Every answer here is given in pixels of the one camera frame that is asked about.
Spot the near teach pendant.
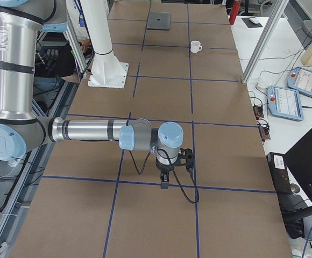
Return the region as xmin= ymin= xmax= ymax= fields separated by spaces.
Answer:
xmin=267 ymin=85 xmax=304 ymax=121

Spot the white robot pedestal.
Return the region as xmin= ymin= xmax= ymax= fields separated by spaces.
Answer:
xmin=81 ymin=0 xmax=129 ymax=89

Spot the teach pendant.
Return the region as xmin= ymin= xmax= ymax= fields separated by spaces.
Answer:
xmin=287 ymin=67 xmax=312 ymax=97
xmin=267 ymin=85 xmax=304 ymax=121

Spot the near orange black adapter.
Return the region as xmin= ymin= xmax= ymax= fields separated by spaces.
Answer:
xmin=257 ymin=119 xmax=271 ymax=142

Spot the red water bottle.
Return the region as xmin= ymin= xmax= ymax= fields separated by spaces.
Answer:
xmin=229 ymin=0 xmax=241 ymax=25

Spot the black computer box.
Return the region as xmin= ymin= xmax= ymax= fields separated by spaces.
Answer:
xmin=266 ymin=152 xmax=292 ymax=195

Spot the grey closed laptop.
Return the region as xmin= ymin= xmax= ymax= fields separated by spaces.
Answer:
xmin=146 ymin=12 xmax=171 ymax=31

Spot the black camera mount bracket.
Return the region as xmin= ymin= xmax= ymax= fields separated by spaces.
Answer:
xmin=173 ymin=148 xmax=195 ymax=173

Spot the person in white shirt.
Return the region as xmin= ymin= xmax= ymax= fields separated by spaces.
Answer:
xmin=66 ymin=0 xmax=111 ymax=52

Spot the white ceramic mug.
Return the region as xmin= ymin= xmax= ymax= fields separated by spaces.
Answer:
xmin=190 ymin=40 xmax=202 ymax=53

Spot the orange black adapter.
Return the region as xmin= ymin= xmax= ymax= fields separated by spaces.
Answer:
xmin=252 ymin=105 xmax=264 ymax=119
xmin=257 ymin=119 xmax=271 ymax=142

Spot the white computer mouse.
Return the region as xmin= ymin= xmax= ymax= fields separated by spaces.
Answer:
xmin=249 ymin=17 xmax=260 ymax=24

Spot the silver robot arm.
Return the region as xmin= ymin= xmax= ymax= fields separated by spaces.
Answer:
xmin=0 ymin=1 xmax=183 ymax=189

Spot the far orange black adapter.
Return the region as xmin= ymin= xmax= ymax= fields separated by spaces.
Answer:
xmin=252 ymin=105 xmax=264 ymax=119

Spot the black mouse pad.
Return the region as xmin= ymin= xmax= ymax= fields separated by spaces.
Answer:
xmin=242 ymin=17 xmax=262 ymax=28

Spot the aluminium frame post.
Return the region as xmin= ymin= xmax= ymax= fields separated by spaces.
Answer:
xmin=242 ymin=0 xmax=289 ymax=83

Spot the far teach pendant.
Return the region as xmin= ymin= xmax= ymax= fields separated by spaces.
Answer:
xmin=287 ymin=67 xmax=312 ymax=97

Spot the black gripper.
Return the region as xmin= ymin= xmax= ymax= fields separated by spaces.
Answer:
xmin=156 ymin=160 xmax=174 ymax=189

